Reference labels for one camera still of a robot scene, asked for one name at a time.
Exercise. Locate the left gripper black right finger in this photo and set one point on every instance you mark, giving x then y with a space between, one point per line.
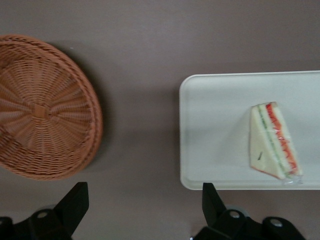
222 225

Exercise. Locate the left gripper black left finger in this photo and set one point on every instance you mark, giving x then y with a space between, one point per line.
60 220

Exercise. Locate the triangle sandwich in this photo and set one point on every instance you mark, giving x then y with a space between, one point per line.
260 145

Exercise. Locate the beige rectangular tray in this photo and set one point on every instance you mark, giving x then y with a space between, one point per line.
212 125

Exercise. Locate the round brown wicker basket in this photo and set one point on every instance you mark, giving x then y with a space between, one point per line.
37 112

